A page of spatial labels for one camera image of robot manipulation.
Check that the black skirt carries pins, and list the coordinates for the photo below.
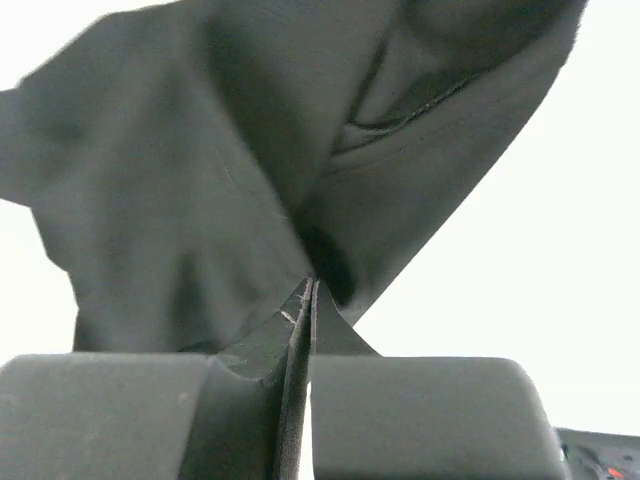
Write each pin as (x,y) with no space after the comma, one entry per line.
(190,165)

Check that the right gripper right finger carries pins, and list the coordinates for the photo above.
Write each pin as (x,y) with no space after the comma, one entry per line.
(377,417)

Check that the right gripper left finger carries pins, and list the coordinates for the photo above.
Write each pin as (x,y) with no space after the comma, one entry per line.
(157,416)

